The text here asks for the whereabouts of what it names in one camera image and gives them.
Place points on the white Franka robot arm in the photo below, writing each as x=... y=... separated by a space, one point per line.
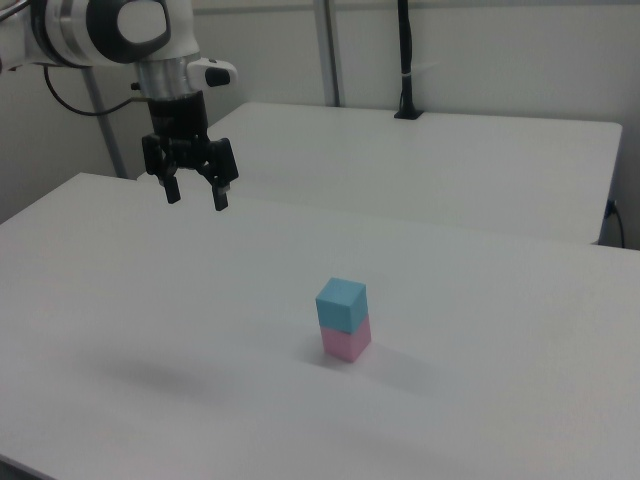
x=100 y=30

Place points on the blue cube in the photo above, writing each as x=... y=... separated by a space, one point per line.
x=341 y=304

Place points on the grey metal frame leg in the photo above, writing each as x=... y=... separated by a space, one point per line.
x=106 y=120

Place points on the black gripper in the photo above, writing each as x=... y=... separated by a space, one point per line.
x=182 y=135

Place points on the pink cube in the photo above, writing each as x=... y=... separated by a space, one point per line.
x=346 y=343

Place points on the black camera stand pole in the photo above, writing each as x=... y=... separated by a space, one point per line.
x=406 y=60

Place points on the white side table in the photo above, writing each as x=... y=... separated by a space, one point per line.
x=430 y=170

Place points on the grey metal wall post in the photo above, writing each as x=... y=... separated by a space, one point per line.
x=330 y=50

